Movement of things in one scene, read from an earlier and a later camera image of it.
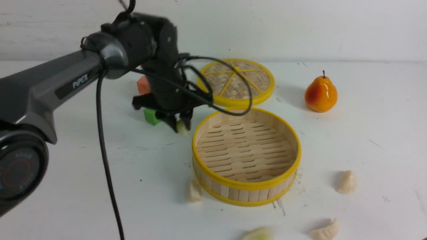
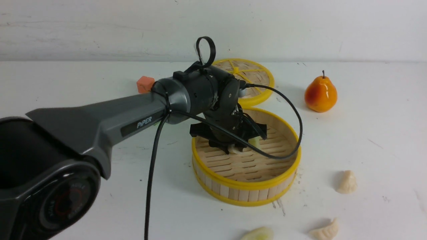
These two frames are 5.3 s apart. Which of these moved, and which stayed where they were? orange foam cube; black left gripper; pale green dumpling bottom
Moved: black left gripper
Stayed: pale green dumpling bottom; orange foam cube
